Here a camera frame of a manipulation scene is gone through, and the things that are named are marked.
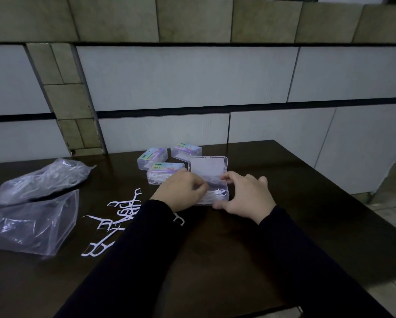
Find person's right hand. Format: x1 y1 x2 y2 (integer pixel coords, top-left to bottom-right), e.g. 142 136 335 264
212 171 277 225

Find person's left forearm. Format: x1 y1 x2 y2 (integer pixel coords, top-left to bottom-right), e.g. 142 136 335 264
55 199 187 318

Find person's left hand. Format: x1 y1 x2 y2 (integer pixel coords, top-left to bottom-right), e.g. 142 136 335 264
151 168 209 214

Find bunch of white floss picks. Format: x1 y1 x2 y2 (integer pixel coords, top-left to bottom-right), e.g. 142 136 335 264
198 187 229 205

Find clear bag of floss picks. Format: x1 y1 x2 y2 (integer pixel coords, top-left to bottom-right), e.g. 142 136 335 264
0 158 96 210

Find scattered white floss picks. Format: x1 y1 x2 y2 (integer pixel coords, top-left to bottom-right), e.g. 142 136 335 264
81 187 185 259

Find empty clear plastic bag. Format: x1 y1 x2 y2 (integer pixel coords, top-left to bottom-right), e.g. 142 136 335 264
0 189 80 259

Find clear plastic box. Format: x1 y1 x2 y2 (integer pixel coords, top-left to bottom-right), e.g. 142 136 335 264
187 156 236 206

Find closed labelled floss pick box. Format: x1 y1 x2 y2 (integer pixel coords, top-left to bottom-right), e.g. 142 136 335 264
170 142 203 163
137 148 168 171
146 162 185 186

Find person's right forearm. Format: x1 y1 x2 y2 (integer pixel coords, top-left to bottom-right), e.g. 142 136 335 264
258 205 394 318

